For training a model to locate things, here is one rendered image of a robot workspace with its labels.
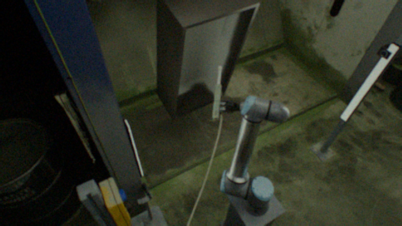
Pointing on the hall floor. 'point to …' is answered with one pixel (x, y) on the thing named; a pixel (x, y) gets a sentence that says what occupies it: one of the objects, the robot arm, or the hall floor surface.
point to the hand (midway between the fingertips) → (216, 106)
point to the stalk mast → (95, 203)
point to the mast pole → (354, 110)
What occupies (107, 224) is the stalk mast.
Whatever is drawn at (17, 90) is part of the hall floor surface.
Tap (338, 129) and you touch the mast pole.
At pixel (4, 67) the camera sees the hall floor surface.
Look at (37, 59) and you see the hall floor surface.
